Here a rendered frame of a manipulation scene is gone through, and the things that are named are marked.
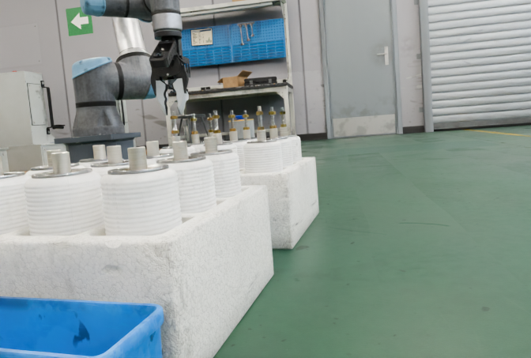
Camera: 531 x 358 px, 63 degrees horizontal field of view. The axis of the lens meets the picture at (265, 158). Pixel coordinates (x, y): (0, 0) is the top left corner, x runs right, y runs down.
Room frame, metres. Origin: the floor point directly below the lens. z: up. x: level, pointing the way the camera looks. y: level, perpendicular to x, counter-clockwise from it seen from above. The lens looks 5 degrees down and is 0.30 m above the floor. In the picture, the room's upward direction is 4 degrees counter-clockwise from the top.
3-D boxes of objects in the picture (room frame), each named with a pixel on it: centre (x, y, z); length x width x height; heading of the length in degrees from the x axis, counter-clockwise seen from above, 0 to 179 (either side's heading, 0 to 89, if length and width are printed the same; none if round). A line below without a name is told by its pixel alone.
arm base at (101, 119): (1.34, 0.50, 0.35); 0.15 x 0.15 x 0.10
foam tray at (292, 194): (1.23, 0.09, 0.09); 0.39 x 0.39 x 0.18; 73
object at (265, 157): (1.09, 0.01, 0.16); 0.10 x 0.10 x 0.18
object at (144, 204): (0.56, 0.16, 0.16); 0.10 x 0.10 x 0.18
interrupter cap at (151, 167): (0.56, 0.16, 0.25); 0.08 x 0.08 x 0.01
